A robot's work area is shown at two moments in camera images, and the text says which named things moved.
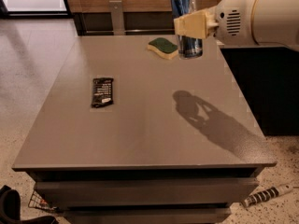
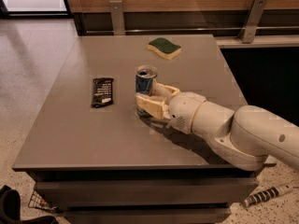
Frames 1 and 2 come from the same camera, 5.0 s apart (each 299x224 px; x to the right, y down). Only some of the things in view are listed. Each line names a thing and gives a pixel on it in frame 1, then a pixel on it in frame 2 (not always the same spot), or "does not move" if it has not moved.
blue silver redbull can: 184,3 -> 144,80
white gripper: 234,20 -> 183,110
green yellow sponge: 163,48 does not move
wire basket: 35,201 does not move
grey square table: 124,136 does not move
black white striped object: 266,194 does not move
